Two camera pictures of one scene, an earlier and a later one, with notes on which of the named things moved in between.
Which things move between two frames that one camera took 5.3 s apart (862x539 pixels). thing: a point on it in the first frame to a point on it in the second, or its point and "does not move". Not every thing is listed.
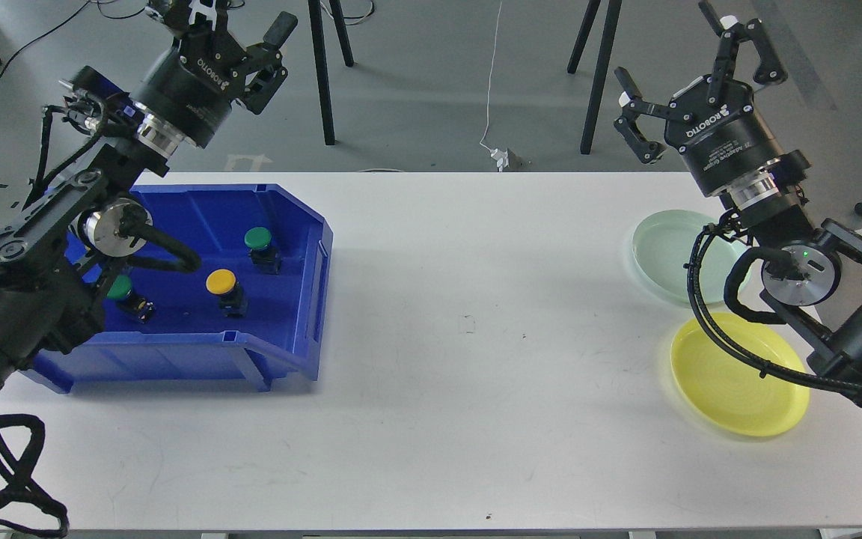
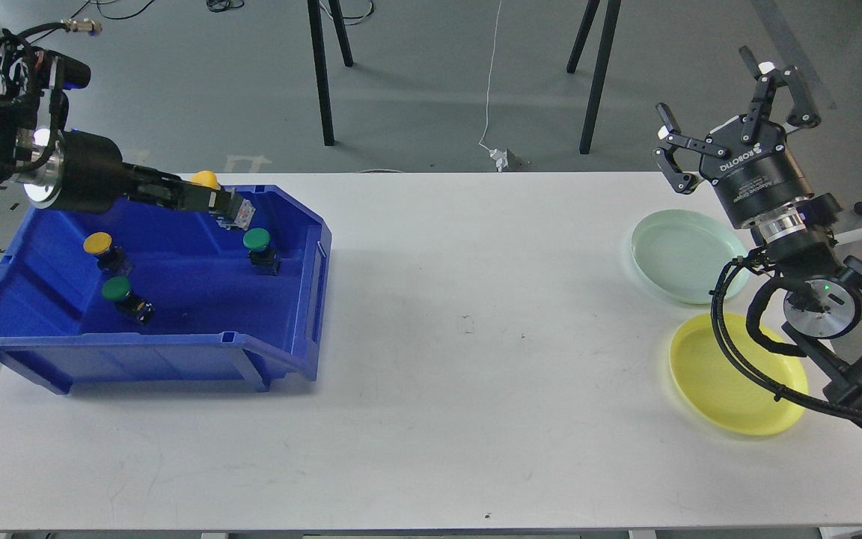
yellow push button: (222, 283) to (206, 178)
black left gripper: (190, 88) to (95, 179)
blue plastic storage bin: (251, 310) does not move
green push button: (265, 257) does not move
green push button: (141, 308) does not move
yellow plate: (728, 392) does not move
